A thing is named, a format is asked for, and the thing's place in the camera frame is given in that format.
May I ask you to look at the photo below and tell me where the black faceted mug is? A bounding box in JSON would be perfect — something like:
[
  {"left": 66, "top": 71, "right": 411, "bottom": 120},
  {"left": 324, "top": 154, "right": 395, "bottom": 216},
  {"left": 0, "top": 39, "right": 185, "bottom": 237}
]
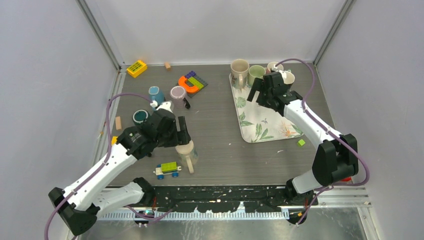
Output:
[{"left": 282, "top": 71, "right": 296, "bottom": 90}]

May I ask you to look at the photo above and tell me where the orange and purple brick pile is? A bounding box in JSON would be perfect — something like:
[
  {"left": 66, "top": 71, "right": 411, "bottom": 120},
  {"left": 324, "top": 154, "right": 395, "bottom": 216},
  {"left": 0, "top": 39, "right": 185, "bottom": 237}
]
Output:
[{"left": 176, "top": 71, "right": 208, "bottom": 98}]

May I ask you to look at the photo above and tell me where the small green cube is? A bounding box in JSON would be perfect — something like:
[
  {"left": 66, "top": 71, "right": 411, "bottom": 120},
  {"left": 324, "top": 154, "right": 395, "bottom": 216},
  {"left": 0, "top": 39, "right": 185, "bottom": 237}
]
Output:
[{"left": 297, "top": 139, "right": 306, "bottom": 147}]

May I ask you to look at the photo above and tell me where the small yellow block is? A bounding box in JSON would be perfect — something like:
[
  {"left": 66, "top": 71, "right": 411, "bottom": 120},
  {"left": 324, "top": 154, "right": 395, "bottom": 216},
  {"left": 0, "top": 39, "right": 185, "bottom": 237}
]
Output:
[{"left": 110, "top": 136, "right": 118, "bottom": 146}]

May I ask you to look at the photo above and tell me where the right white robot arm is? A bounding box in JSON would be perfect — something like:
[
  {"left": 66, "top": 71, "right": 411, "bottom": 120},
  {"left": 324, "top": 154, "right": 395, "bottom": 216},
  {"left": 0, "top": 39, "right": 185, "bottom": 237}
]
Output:
[{"left": 247, "top": 71, "right": 359, "bottom": 205}]

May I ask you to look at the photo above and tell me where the floral leaf tray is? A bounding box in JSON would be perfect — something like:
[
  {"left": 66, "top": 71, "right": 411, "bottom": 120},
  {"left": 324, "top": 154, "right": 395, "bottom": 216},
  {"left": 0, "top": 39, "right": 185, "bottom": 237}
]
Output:
[{"left": 230, "top": 84, "right": 304, "bottom": 143}]

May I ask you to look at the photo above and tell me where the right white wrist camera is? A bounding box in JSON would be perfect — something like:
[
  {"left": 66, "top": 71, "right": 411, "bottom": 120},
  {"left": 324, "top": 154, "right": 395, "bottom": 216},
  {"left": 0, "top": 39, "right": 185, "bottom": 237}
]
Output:
[{"left": 270, "top": 65, "right": 287, "bottom": 79}]

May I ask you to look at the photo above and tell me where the yellow toy brick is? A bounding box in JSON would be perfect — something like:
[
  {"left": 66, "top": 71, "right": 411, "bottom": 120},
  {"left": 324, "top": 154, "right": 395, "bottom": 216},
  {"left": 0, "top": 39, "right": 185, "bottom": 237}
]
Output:
[{"left": 126, "top": 60, "right": 148, "bottom": 78}]

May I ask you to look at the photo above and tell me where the light blue mug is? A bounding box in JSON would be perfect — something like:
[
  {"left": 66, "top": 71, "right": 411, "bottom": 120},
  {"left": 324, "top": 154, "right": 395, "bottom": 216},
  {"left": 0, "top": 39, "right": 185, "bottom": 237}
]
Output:
[{"left": 148, "top": 86, "right": 165, "bottom": 106}]

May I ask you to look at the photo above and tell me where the mauve mug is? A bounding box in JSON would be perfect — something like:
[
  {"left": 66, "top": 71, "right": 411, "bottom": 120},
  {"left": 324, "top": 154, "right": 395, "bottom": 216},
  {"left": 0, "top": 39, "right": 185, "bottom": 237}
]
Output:
[{"left": 169, "top": 85, "right": 191, "bottom": 109}]

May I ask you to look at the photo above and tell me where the long wooden block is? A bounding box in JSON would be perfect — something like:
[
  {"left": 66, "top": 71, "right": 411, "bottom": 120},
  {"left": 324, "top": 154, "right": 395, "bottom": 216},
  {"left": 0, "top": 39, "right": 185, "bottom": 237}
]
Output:
[{"left": 115, "top": 116, "right": 123, "bottom": 131}]

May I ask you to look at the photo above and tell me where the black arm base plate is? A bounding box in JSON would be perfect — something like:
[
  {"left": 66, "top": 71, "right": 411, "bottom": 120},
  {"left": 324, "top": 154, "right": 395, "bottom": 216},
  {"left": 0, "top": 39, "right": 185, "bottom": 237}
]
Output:
[{"left": 131, "top": 185, "right": 315, "bottom": 213}]

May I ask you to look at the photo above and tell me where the beige floral mug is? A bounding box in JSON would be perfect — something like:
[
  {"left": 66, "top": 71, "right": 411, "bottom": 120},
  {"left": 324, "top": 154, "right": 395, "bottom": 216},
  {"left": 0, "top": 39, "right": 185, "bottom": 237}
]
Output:
[{"left": 230, "top": 59, "right": 250, "bottom": 90}]

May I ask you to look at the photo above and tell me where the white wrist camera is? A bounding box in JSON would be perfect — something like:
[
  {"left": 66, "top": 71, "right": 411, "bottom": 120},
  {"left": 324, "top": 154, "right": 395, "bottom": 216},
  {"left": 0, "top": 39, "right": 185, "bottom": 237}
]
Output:
[
  {"left": 270, "top": 65, "right": 287, "bottom": 79},
  {"left": 149, "top": 100, "right": 174, "bottom": 113}
]

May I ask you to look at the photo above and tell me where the dark teal mug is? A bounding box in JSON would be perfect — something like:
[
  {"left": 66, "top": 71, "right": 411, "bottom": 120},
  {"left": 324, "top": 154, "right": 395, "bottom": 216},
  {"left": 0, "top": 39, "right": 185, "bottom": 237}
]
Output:
[{"left": 132, "top": 109, "right": 150, "bottom": 126}]

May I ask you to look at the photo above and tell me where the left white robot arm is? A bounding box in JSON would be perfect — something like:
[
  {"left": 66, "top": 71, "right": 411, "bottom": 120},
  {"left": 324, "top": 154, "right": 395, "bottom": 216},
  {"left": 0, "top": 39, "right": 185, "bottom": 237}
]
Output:
[{"left": 48, "top": 108, "right": 191, "bottom": 236}]

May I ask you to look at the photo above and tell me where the red window toy brick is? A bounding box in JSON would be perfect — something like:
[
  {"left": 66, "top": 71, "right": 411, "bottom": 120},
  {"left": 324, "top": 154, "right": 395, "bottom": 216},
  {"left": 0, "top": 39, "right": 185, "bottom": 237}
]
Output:
[{"left": 341, "top": 177, "right": 352, "bottom": 182}]

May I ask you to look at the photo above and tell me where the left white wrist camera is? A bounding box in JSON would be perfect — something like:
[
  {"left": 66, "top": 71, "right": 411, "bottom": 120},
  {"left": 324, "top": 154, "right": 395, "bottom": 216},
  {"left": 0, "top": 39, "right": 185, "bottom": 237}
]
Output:
[{"left": 149, "top": 100, "right": 174, "bottom": 113}]

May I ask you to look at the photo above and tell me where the pink mug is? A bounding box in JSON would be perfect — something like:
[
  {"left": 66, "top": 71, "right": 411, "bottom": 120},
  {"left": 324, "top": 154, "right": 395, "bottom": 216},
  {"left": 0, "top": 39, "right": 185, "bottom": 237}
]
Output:
[{"left": 266, "top": 61, "right": 284, "bottom": 73}]

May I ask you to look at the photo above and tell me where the light green mug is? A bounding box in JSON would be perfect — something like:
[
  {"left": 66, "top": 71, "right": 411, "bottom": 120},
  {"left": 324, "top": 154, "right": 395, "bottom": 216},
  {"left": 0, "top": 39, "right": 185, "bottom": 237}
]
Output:
[{"left": 247, "top": 65, "right": 266, "bottom": 87}]

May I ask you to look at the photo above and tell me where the toy brick car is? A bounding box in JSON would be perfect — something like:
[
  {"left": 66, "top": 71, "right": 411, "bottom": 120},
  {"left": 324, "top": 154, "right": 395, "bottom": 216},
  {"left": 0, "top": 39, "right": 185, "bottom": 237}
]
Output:
[{"left": 153, "top": 161, "right": 182, "bottom": 180}]

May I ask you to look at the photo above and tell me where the beige seahorse mug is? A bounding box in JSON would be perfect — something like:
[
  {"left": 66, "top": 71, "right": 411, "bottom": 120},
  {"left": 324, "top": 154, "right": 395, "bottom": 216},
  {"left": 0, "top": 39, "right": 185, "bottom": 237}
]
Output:
[{"left": 175, "top": 140, "right": 199, "bottom": 174}]

